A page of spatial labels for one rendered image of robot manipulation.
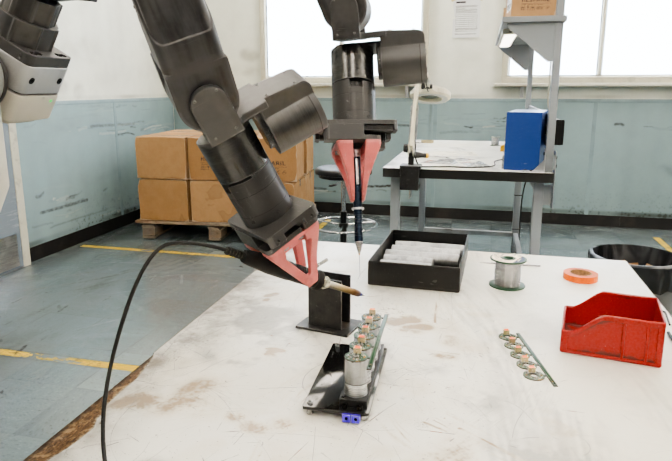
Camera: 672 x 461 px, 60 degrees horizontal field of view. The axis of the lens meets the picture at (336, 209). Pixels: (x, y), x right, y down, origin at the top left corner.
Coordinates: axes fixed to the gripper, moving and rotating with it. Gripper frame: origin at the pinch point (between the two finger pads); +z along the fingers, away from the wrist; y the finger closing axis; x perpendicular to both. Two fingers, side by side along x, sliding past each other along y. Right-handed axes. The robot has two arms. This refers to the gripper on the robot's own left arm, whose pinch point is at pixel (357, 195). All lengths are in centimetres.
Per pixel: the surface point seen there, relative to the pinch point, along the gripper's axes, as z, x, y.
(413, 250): 4.4, 40.7, 17.2
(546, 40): -83, 133, 98
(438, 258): 6.4, 35.8, 20.8
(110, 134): -113, 377, -130
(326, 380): 22.4, -4.2, -5.1
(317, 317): 15.8, 12.0, -4.7
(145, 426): 25.4, -8.9, -24.4
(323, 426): 26.0, -10.9, -6.2
